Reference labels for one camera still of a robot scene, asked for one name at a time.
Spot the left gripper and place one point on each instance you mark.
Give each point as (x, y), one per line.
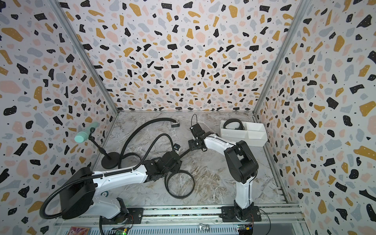
(178, 166)

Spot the pink printed card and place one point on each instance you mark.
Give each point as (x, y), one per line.
(78, 231)

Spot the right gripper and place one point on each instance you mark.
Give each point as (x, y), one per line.
(192, 145)

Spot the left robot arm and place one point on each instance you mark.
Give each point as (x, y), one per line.
(86, 197)

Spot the black microphone stand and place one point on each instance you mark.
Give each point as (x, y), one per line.
(110, 160)

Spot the green foam microphone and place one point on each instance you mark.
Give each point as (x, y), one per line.
(84, 135)

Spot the white divided storage box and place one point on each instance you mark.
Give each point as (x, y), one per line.
(254, 134)

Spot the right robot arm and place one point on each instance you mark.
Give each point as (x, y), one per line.
(241, 162)

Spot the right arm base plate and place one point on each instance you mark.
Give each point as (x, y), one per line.
(236, 214)

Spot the aluminium rail frame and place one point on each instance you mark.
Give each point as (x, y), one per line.
(276, 219)

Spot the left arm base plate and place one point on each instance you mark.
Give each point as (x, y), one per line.
(131, 217)

